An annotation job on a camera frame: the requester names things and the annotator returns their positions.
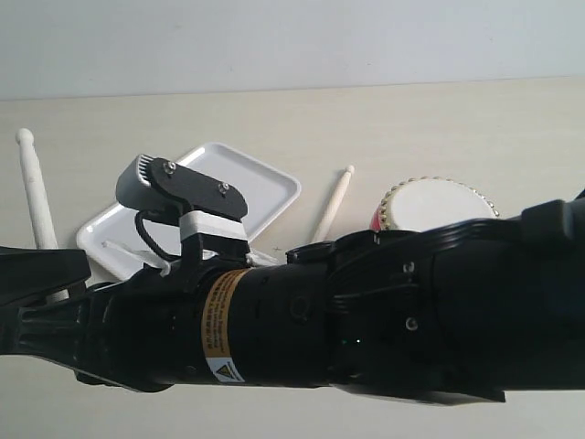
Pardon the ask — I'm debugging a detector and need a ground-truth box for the wooden drumstick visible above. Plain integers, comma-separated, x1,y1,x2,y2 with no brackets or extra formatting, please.
310,165,356,243
16,128,65,287

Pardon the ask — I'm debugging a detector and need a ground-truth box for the small red drum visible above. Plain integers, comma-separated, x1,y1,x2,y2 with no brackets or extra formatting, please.
369,177,499,232

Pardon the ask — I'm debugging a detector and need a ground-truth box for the white rectangular plastic tray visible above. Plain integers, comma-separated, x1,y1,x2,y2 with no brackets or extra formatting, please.
76,142,303,281

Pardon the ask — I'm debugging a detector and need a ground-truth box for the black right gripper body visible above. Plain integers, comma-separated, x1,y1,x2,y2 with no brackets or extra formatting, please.
1,256,249,392

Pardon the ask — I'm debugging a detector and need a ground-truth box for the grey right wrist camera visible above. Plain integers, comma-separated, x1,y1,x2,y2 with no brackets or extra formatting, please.
115,155,248,241

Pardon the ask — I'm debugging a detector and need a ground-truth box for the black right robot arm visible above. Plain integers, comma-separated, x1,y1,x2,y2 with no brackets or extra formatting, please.
1,198,584,405

